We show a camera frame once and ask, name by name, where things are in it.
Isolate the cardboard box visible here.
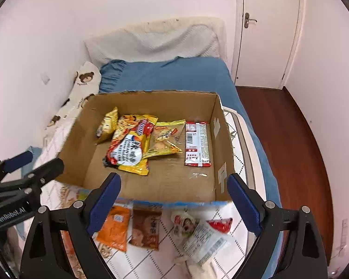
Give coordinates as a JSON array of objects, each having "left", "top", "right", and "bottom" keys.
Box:
[{"left": 55, "top": 91, "right": 236, "bottom": 205}]

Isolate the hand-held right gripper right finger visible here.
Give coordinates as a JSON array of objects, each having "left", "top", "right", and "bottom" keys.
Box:
[{"left": 227, "top": 173, "right": 329, "bottom": 279}]

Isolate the orange snack packet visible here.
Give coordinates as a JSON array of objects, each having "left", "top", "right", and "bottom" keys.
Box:
[
  {"left": 96, "top": 205, "right": 131, "bottom": 253},
  {"left": 60, "top": 229, "right": 76, "bottom": 256}
]

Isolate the white door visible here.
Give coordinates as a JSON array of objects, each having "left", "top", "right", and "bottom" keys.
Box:
[{"left": 235, "top": 0, "right": 301, "bottom": 89}]

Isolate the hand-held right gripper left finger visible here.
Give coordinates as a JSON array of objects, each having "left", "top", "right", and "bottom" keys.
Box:
[{"left": 19, "top": 172, "right": 123, "bottom": 279}]

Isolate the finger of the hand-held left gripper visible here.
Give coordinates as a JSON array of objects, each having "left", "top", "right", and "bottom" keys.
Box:
[
  {"left": 0, "top": 150, "right": 34, "bottom": 183},
  {"left": 0, "top": 158, "right": 65, "bottom": 202}
]

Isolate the yellow clear bread packet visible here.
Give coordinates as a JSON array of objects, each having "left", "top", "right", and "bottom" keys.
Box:
[{"left": 142, "top": 119, "right": 187, "bottom": 159}]

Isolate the white cylindrical packet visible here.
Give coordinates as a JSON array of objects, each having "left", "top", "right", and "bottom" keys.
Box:
[{"left": 174, "top": 256, "right": 217, "bottom": 279}]

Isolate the small yellow cartoon snack packet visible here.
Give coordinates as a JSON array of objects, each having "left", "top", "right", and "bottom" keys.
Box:
[{"left": 95, "top": 106, "right": 119, "bottom": 144}]

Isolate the blue ruffled blanket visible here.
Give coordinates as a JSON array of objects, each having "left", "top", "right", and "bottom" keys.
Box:
[{"left": 99, "top": 56, "right": 282, "bottom": 279}]

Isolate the bear-print pillow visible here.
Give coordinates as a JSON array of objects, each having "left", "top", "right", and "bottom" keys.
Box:
[{"left": 42, "top": 61, "right": 102, "bottom": 140}]

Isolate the white floral diamond-pattern cloth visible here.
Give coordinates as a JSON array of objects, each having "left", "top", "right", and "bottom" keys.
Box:
[{"left": 41, "top": 105, "right": 256, "bottom": 279}]

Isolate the metal door handle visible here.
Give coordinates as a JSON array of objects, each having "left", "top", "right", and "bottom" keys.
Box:
[{"left": 244, "top": 12, "right": 258, "bottom": 29}]

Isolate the large yellow noodle packet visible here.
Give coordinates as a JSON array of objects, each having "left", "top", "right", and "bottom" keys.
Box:
[{"left": 103, "top": 114, "right": 158, "bottom": 176}]

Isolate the red triangular packet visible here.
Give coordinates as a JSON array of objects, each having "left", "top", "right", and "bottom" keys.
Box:
[{"left": 206, "top": 217, "right": 233, "bottom": 233}]

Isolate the small white picture packet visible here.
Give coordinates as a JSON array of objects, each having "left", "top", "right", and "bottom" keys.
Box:
[{"left": 171, "top": 209, "right": 201, "bottom": 237}]

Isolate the brown snack packet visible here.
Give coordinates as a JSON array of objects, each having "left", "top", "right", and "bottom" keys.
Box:
[{"left": 129, "top": 205, "right": 163, "bottom": 250}]

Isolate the light blue cloth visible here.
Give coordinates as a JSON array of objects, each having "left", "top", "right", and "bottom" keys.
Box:
[{"left": 27, "top": 146, "right": 43, "bottom": 166}]

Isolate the red and white packet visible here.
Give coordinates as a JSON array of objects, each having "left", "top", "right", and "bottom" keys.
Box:
[{"left": 184, "top": 121, "right": 212, "bottom": 167}]

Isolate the white wall plate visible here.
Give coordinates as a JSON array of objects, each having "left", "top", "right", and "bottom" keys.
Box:
[{"left": 341, "top": 219, "right": 348, "bottom": 249}]

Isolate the clear white-label packet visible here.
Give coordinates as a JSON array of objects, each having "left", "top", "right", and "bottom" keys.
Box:
[{"left": 182, "top": 221, "right": 230, "bottom": 266}]

